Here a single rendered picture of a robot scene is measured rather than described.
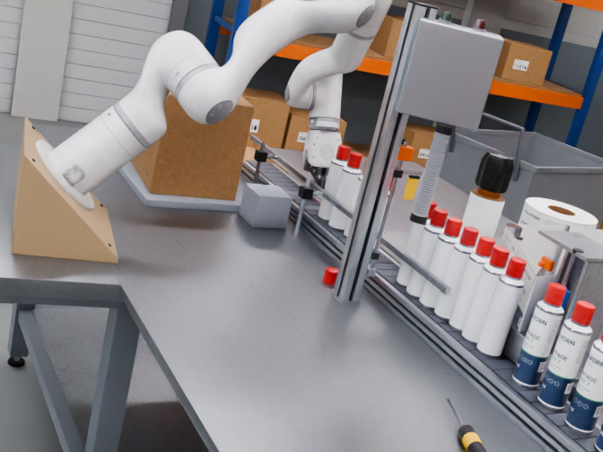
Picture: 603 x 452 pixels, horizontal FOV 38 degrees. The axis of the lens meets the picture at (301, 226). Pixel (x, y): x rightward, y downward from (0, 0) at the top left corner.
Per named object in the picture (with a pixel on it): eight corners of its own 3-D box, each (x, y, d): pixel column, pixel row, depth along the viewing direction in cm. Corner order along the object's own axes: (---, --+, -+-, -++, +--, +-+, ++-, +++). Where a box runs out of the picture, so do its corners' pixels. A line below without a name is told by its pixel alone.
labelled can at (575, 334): (570, 411, 161) (607, 310, 154) (549, 412, 158) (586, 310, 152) (551, 395, 165) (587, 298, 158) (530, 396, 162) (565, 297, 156)
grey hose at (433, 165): (429, 224, 183) (457, 128, 176) (415, 223, 181) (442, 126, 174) (420, 218, 186) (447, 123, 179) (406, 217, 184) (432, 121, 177)
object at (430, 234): (432, 299, 197) (457, 215, 191) (413, 299, 195) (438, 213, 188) (419, 289, 201) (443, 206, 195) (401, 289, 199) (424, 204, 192)
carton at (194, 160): (235, 201, 241) (255, 107, 233) (149, 193, 231) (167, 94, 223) (205, 166, 267) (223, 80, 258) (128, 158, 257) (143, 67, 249)
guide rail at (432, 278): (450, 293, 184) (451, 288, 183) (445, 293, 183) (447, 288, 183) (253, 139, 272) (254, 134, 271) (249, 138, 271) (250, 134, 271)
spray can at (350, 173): (350, 231, 230) (370, 157, 223) (333, 230, 227) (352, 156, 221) (341, 224, 234) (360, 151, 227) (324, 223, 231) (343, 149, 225)
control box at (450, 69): (476, 133, 177) (504, 39, 171) (395, 111, 178) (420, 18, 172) (475, 124, 186) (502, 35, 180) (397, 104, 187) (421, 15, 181)
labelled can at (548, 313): (543, 388, 167) (578, 291, 160) (522, 389, 164) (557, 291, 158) (526, 374, 171) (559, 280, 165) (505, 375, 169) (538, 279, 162)
